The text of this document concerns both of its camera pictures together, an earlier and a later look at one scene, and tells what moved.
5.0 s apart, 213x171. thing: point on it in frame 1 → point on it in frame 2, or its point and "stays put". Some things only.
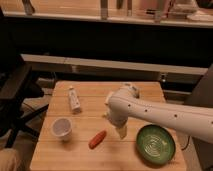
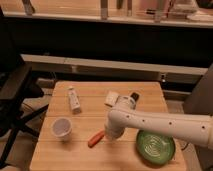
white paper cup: x=62 y=128 stays put
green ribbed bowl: x=155 y=144 stays put
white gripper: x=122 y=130 → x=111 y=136
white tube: x=74 y=101 stays put
